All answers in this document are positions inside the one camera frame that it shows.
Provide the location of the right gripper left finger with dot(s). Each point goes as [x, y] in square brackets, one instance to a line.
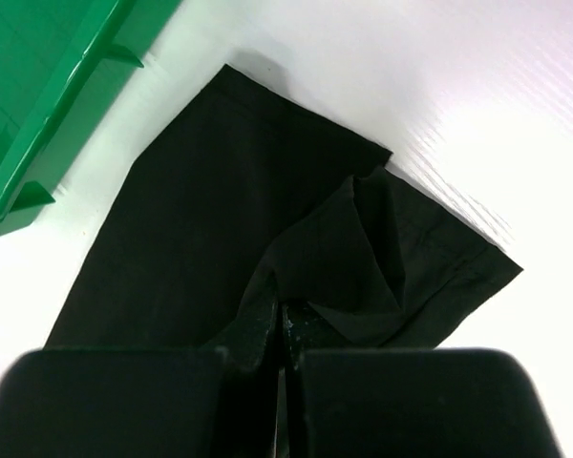
[216, 400]

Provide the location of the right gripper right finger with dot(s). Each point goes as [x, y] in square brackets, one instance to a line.
[343, 401]

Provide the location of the black trousers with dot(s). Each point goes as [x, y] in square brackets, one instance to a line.
[246, 193]

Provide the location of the green plastic tray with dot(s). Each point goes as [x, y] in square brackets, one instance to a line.
[62, 65]

